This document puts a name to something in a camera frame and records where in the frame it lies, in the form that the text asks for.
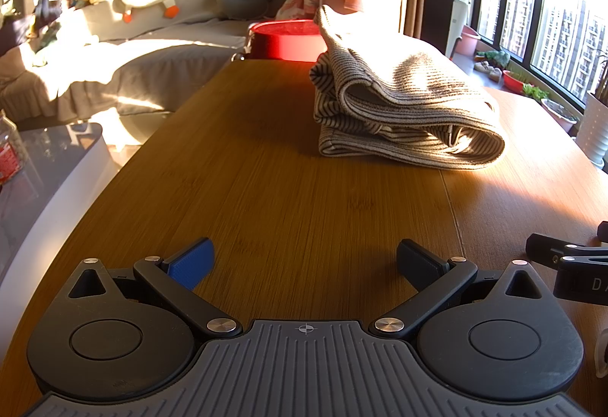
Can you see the glass coffee table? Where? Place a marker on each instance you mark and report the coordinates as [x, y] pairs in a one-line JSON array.
[[52, 189]]

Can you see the clear plastic jar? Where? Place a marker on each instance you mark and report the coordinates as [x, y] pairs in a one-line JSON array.
[[7, 151]]

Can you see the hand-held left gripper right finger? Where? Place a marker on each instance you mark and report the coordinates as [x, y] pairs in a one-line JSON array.
[[418, 262]]

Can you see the pale pink planter bowl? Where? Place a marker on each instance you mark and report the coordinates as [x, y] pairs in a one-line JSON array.
[[560, 115]]

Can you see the grey sofa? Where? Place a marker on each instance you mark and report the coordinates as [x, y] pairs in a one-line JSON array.
[[142, 65]]

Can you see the pink plastic basin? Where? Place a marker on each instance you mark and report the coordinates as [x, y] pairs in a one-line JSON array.
[[468, 41]]

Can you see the small beige shoes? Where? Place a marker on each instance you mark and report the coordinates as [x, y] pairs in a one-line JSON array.
[[488, 70]]

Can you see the potted palm in white pot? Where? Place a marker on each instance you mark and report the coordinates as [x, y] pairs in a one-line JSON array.
[[596, 127]]

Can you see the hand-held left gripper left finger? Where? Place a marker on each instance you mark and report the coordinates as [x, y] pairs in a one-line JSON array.
[[192, 262]]

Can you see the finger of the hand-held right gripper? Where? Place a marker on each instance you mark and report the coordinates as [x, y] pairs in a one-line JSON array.
[[603, 231], [546, 248]]

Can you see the green toy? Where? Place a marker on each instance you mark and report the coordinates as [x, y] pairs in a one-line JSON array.
[[494, 57]]

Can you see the striped beige knit sweater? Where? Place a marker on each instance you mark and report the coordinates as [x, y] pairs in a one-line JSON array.
[[403, 94]]

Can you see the red round bucket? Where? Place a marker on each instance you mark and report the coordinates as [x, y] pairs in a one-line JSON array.
[[285, 41]]

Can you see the green sprouts tray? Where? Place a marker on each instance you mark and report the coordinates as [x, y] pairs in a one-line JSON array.
[[536, 93]]

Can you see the person's right hand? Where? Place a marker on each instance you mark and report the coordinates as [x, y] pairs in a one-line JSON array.
[[602, 353]]

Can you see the red bowl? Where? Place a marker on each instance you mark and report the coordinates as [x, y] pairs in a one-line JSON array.
[[514, 82]]

